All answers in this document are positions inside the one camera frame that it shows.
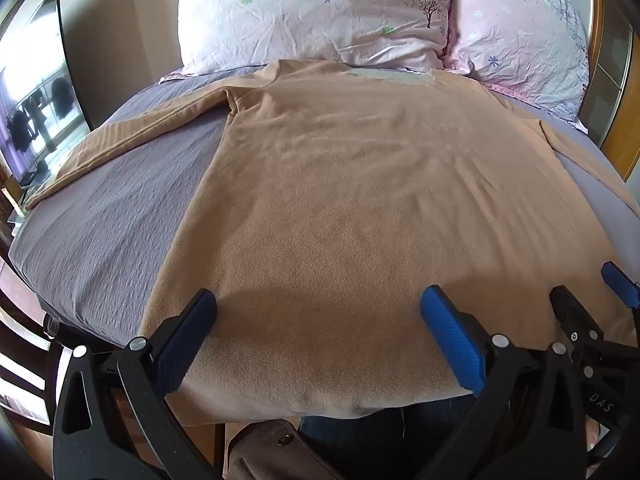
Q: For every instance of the brown bag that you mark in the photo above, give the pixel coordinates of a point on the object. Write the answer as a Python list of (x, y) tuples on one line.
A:
[(270, 452)]

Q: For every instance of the person's leg in jeans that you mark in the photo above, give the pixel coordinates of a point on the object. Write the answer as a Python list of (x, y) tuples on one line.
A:
[(380, 440)]

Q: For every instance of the grey textured bed cover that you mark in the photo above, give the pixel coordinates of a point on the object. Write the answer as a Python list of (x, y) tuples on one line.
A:
[(100, 220)]

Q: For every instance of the white floral pillow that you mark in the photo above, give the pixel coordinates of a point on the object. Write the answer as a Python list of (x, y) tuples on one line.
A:
[(310, 10)]

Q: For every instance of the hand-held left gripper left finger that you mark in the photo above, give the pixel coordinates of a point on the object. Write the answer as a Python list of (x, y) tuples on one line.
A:
[(186, 330)]

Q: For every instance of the tan long-sleeve shirt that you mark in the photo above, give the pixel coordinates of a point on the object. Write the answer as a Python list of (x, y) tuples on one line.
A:
[(350, 200)]

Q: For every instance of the dark wooden chair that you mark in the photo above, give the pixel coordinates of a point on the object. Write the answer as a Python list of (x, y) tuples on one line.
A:
[(20, 340)]

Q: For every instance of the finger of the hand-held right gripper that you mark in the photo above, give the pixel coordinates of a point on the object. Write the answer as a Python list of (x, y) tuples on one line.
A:
[(622, 285), (575, 317)]

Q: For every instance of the window with dark frame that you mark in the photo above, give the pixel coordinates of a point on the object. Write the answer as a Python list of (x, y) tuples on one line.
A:
[(40, 85)]

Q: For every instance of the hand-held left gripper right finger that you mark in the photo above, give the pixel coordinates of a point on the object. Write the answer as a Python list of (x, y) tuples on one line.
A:
[(450, 332)]

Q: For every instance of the wooden headboard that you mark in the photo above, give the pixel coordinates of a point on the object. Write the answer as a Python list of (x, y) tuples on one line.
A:
[(607, 85)]

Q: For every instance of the pink floral pillow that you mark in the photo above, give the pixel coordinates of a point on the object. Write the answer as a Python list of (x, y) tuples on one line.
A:
[(520, 35)]

